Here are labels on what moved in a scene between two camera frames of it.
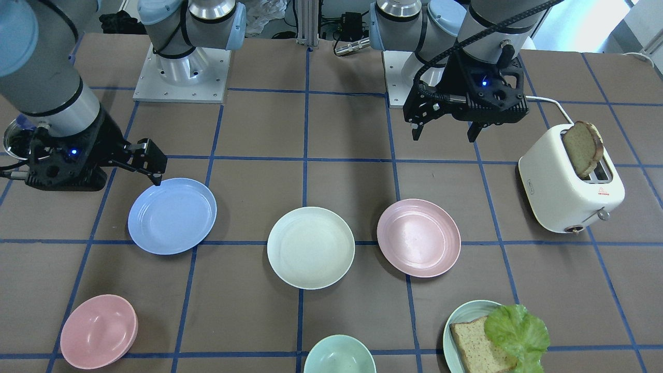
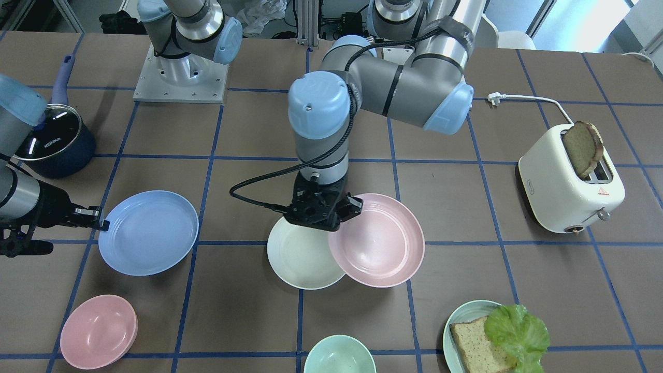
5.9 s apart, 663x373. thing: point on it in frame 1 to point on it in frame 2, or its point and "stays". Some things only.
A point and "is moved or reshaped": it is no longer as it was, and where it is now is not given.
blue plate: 174,217 is moved or reshaped
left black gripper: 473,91 to 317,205
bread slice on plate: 479,354 stays
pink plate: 418,238 to 383,245
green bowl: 340,354 stays
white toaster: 557,198 stays
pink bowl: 98,331 stays
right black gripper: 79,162 to 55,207
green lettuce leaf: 512,327 stays
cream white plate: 311,247 stays
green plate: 467,312 stays
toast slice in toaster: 585,146 stays
